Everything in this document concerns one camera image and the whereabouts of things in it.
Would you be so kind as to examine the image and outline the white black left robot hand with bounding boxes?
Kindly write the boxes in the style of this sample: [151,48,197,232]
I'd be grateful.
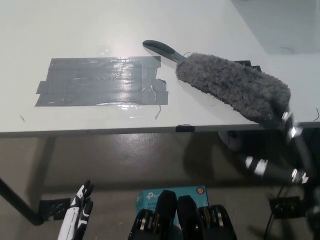
[57,179,95,240]

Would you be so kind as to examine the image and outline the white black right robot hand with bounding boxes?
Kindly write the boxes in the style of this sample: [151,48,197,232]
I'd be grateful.
[236,109,316,186]

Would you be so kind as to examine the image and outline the grey fluffy duster with handle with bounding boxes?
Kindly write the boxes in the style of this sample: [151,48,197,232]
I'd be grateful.
[142,39,292,130]

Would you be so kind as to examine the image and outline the black robot torso blocks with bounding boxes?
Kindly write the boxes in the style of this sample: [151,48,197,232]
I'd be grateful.
[129,189,237,240]

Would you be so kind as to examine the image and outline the black metal table leg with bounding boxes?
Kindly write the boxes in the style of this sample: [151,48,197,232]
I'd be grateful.
[0,176,45,225]

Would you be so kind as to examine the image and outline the white round base under table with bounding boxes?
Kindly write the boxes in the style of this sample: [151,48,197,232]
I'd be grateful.
[217,129,245,151]

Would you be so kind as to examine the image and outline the teal router cardboard box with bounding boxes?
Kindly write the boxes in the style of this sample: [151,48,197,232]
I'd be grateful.
[135,185,208,226]

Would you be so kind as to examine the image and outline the black tape square patch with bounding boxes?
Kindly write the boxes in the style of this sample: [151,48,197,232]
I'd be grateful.
[233,59,262,74]

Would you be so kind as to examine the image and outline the small black tape strip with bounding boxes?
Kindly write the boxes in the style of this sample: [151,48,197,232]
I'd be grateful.
[175,124,196,134]

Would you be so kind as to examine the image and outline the thin black cable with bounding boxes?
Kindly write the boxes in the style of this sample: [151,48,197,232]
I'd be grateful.
[264,185,286,240]

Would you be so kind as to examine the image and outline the grey duct tape patch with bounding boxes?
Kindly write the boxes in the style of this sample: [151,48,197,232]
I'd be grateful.
[34,56,169,108]

